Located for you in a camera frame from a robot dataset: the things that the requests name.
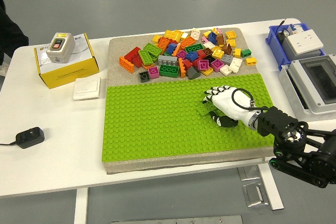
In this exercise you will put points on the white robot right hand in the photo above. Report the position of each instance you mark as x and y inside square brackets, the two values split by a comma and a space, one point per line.
[225, 103]

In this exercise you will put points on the lime green long brick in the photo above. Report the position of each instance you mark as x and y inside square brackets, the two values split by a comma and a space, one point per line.
[145, 57]
[153, 49]
[204, 109]

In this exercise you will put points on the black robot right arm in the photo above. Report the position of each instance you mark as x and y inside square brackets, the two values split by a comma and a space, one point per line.
[275, 119]

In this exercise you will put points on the white square brick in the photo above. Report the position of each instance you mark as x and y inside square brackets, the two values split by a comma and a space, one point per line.
[209, 44]
[195, 33]
[235, 64]
[225, 70]

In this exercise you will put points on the magenta square brick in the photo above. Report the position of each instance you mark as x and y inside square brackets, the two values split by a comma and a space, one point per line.
[153, 72]
[203, 64]
[216, 65]
[181, 54]

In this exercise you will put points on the grey square brick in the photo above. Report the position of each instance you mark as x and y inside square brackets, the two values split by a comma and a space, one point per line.
[226, 58]

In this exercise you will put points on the dark grey sloped brick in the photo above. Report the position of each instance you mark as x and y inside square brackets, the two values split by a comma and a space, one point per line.
[193, 73]

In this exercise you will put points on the yellow small brick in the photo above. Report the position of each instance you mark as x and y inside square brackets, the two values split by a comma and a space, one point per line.
[156, 38]
[237, 52]
[231, 43]
[251, 61]

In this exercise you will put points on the yellow square brick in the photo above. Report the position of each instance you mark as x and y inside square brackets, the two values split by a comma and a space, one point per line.
[217, 53]
[231, 34]

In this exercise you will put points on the dark green small brick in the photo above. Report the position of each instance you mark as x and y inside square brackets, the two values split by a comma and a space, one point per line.
[246, 52]

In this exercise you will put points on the brown brick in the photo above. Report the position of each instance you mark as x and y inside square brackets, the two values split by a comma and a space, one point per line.
[220, 39]
[227, 48]

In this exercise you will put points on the red small brick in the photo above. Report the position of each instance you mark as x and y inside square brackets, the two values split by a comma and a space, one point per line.
[187, 64]

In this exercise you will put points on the orange long brick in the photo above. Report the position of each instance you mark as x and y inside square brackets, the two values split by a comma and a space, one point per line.
[126, 64]
[187, 42]
[181, 68]

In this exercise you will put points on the blue brick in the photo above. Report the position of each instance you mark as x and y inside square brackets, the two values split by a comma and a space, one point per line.
[191, 56]
[212, 38]
[171, 48]

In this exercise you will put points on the dark green long brick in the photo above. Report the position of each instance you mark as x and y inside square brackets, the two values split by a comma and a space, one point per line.
[194, 48]
[168, 70]

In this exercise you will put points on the grey long brick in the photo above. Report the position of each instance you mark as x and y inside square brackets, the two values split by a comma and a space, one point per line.
[167, 59]

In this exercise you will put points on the green studded baseplate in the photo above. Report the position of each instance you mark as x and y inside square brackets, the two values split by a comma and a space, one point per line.
[144, 124]

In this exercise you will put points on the black square brick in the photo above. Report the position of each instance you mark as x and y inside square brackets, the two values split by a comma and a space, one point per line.
[144, 76]

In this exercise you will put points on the yellow long brick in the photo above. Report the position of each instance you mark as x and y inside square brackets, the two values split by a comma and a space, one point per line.
[172, 34]

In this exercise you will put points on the red large brick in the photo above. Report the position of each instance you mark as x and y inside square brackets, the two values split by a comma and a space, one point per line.
[132, 55]

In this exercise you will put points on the grey plastic box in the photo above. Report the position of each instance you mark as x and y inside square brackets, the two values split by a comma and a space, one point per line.
[290, 51]

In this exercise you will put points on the blue plastic bin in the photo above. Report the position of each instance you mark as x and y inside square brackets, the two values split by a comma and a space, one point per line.
[271, 33]

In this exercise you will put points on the white circuit breaker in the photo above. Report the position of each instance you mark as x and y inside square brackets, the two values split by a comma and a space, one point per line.
[295, 28]

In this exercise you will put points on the white table leg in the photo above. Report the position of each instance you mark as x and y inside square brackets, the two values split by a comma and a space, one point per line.
[81, 205]
[273, 195]

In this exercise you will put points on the grey-brown foam mat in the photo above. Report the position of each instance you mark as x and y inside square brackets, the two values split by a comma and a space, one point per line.
[118, 77]

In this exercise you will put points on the long metal floor strip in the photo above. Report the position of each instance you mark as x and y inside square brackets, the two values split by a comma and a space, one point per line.
[183, 220]

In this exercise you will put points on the yellow white cardboard box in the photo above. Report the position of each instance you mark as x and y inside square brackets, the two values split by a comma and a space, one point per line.
[71, 73]

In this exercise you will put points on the black power adapter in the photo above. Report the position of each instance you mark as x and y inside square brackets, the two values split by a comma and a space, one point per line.
[30, 137]

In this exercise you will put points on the person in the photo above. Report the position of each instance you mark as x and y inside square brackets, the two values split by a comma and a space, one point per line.
[8, 30]

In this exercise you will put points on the metal floor bracket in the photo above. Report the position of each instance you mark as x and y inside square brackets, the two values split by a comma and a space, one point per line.
[248, 173]
[253, 195]

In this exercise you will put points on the grey windowed enclosure box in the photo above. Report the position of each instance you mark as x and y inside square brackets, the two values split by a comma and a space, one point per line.
[296, 77]

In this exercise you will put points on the white wall socket panel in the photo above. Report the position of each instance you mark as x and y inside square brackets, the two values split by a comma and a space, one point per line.
[304, 41]

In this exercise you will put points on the white wall switch panel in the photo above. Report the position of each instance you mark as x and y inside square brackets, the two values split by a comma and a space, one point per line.
[86, 89]

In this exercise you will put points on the grey push-button switch box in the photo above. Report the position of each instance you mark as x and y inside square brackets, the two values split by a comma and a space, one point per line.
[61, 51]

